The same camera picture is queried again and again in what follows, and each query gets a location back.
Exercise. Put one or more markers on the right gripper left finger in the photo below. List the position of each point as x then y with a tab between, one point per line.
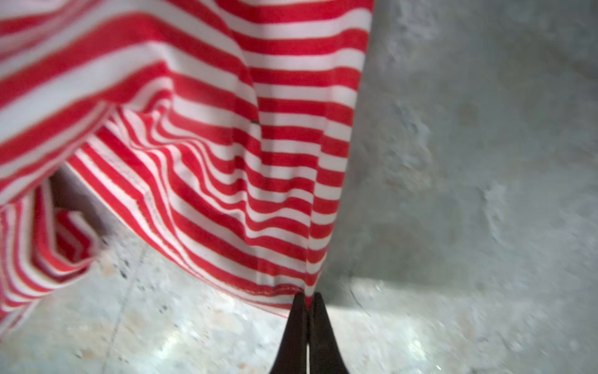
292	354

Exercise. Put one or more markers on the red white striped tank top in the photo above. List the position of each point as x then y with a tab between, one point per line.
217	131

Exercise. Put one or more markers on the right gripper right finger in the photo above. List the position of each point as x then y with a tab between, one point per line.
324	354

